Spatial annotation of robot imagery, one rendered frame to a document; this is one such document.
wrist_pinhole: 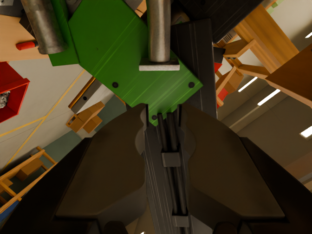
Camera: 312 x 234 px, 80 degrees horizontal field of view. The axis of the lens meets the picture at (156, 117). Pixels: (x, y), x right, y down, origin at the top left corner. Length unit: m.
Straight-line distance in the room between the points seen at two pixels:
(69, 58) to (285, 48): 0.99
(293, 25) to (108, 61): 9.91
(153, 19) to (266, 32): 0.88
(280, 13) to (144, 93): 9.72
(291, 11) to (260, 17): 9.03
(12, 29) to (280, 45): 1.04
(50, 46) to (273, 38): 0.98
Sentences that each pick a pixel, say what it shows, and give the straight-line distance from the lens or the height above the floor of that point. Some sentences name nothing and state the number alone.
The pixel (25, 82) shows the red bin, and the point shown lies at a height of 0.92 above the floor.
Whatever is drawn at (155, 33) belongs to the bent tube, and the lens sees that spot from 0.26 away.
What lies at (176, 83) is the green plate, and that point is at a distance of 0.31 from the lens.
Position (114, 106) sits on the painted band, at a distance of 10.18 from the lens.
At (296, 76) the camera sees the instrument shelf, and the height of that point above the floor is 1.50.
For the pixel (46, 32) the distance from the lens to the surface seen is 0.29.
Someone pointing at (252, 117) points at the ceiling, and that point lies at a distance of 7.77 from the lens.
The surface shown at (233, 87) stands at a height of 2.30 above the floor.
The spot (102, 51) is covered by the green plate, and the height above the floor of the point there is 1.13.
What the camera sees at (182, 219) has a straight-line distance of 0.44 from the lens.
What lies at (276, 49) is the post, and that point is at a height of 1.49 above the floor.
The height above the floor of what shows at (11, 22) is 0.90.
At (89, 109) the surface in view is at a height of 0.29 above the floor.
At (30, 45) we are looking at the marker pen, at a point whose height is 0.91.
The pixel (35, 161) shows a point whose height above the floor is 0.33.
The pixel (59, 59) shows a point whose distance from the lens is 0.33.
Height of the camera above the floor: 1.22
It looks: 6 degrees up
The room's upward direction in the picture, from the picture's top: 136 degrees clockwise
